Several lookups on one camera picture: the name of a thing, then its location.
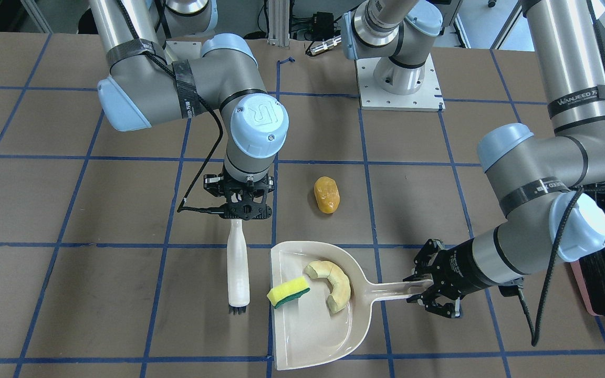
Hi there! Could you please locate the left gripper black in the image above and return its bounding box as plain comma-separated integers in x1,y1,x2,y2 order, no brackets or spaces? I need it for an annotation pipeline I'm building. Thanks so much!
404,239,472,319

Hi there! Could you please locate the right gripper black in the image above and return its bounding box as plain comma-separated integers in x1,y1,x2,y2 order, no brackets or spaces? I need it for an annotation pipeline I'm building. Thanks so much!
178,174,275,221

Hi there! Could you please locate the orange potato-like object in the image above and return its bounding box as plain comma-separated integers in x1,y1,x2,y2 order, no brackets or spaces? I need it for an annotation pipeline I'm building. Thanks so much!
313,176,340,214

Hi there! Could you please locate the beige hand brush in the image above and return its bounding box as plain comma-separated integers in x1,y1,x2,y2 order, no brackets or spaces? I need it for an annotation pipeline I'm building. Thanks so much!
226,218,250,315

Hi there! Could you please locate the yellow green sponge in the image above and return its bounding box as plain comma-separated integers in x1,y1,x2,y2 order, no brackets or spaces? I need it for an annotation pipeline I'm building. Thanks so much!
266,277,310,309

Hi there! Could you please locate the curved melon rind piece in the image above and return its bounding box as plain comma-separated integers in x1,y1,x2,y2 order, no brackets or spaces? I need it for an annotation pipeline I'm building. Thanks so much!
304,260,351,314

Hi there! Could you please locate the beige dustpan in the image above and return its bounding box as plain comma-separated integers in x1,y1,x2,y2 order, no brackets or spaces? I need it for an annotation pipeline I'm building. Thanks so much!
270,241,433,371

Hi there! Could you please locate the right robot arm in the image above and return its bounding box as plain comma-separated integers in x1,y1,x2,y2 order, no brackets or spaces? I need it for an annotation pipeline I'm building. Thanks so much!
89,1,289,221

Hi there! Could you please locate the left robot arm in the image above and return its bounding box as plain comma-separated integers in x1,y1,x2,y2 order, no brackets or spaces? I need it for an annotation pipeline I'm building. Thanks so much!
407,1,605,318

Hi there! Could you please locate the silver cylinder connector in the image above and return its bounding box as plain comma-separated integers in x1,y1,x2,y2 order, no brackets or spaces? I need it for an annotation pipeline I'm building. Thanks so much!
305,36,342,57

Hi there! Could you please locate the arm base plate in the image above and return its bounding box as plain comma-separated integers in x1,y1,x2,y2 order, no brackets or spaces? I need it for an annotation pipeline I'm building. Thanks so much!
355,55,446,112
163,40,202,65

